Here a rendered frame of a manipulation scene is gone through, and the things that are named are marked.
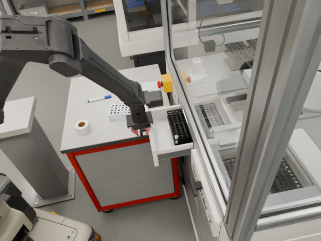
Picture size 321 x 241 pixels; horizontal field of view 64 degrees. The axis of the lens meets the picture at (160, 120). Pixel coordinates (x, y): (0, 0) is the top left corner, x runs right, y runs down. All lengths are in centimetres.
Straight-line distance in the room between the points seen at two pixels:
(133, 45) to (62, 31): 122
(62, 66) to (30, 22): 10
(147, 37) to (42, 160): 104
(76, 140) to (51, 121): 144
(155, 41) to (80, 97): 61
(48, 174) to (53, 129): 83
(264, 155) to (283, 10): 21
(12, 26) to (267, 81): 45
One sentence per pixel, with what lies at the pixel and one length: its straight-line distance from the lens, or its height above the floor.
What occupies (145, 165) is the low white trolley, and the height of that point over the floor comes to 49.
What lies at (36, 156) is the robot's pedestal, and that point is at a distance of 179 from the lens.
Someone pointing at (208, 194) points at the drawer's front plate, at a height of 93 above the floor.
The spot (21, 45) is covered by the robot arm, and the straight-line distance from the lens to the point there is 55.
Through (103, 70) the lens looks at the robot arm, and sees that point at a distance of 66.
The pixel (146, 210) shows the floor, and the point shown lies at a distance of 190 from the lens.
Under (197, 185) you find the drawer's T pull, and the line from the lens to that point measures 90.
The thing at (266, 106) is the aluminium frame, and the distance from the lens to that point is 38.
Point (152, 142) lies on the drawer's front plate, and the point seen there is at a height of 93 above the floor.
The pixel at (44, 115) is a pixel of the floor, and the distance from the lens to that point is 288.
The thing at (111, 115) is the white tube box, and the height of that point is 79.
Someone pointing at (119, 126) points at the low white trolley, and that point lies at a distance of 134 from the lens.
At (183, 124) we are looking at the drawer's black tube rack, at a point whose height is 90.
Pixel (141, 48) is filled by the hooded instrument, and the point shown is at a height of 85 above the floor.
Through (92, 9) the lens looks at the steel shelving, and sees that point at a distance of 470.
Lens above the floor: 168
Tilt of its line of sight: 44 degrees down
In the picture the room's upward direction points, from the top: 7 degrees counter-clockwise
